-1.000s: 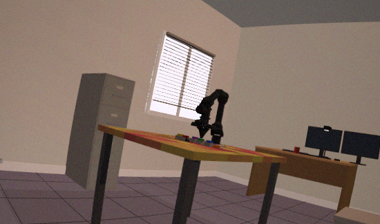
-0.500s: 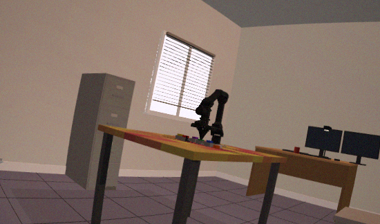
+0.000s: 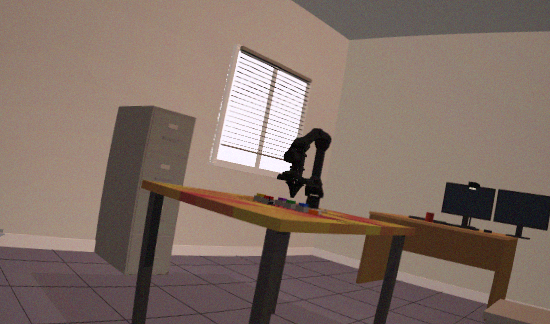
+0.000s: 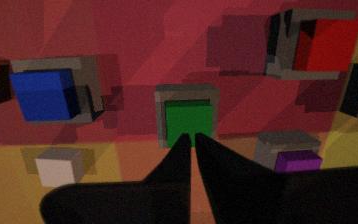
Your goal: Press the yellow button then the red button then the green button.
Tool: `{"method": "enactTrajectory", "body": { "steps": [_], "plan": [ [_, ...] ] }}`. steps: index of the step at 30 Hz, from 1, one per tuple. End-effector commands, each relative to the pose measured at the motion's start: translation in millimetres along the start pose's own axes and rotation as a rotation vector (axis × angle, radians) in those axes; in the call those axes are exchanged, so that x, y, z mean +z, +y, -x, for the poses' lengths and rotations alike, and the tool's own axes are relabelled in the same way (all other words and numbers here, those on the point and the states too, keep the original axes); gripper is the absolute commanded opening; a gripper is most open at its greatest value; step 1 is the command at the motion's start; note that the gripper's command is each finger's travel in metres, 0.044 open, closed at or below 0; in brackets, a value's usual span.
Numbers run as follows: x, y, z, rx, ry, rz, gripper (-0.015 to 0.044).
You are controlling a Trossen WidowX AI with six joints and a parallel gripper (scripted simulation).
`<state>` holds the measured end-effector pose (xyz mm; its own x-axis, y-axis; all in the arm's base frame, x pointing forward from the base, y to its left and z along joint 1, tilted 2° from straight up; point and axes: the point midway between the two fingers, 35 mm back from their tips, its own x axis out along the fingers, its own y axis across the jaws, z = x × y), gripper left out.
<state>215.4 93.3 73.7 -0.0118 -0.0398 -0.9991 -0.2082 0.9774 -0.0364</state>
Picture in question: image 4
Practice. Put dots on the green button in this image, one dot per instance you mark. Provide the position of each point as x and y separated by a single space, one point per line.
185 108

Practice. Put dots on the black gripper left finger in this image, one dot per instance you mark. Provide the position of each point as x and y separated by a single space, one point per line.
163 196

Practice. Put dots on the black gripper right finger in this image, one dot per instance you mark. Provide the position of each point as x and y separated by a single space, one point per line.
242 191

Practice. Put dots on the red button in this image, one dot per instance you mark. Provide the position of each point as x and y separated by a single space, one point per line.
310 44

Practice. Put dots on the small pale pink block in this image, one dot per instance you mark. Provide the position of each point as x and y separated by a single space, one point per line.
60 166

